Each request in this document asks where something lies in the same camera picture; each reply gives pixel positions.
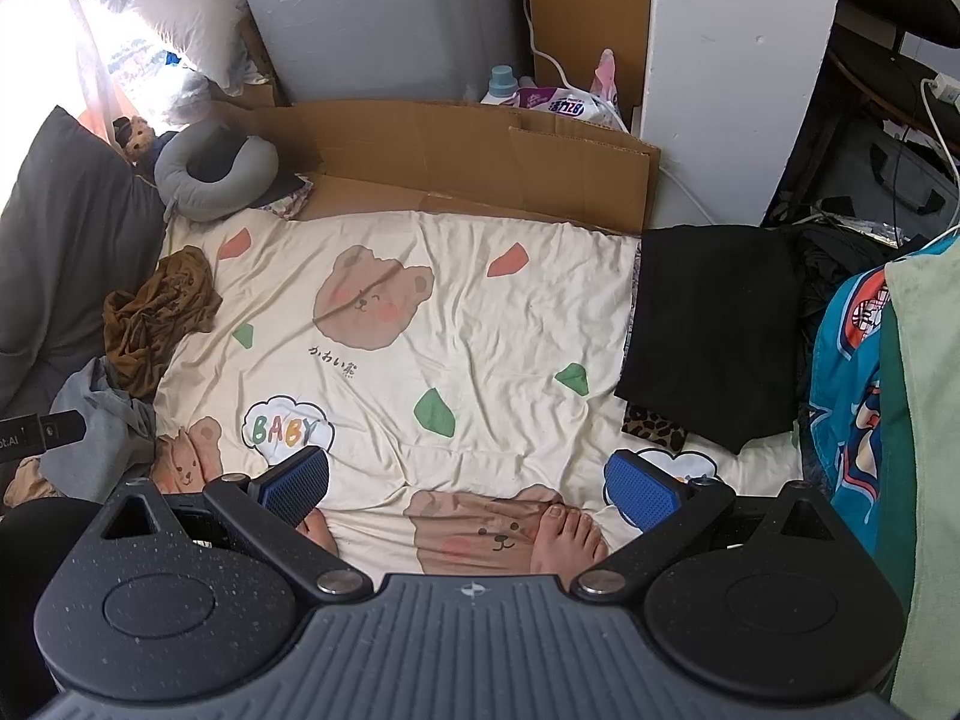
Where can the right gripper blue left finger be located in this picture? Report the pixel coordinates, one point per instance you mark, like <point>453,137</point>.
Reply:
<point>262,515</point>

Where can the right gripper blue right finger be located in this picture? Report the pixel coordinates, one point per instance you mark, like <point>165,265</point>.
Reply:
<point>671,516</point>

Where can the brown printed t-shirt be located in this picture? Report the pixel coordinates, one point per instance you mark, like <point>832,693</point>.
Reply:
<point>143,329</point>

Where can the leopard print cloth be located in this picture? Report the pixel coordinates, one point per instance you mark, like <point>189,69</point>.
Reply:
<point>648,425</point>

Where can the grey crumpled garment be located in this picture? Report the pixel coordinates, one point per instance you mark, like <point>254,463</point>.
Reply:
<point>119,441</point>

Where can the person's right foot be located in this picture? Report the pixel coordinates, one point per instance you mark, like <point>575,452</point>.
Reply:
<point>567,544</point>

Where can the black folded garment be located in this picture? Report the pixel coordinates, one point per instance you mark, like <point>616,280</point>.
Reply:
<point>722,317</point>

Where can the teal printed fabric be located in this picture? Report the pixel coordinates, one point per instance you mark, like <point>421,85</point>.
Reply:
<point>844,403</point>

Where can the cream bear print blanket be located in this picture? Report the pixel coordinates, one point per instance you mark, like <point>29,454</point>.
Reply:
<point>458,373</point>

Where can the plush toy with sunglasses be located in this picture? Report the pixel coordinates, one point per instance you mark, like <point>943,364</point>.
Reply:
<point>140,144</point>

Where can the black flat pad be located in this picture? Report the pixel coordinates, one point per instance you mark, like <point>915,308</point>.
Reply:
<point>285,184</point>

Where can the grey neck pillow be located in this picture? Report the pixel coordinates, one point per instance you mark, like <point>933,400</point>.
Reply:
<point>210,171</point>

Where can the light green towel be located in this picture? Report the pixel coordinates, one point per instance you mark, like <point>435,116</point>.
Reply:
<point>918,547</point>

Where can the brown cardboard sheet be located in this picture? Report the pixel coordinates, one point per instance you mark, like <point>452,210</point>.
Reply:
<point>370,155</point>

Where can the purple white refill pouch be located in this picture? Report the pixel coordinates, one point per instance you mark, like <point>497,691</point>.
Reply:
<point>569,103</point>

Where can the white pillow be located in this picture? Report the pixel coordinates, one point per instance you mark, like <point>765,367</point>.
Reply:
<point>204,33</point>

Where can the pink spray bottle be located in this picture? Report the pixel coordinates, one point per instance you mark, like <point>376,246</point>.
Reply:
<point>604,83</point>

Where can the blue cap detergent bottle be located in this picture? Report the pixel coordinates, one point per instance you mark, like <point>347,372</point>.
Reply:
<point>502,86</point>

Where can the white pillar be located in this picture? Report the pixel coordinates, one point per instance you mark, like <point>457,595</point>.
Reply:
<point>727,87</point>

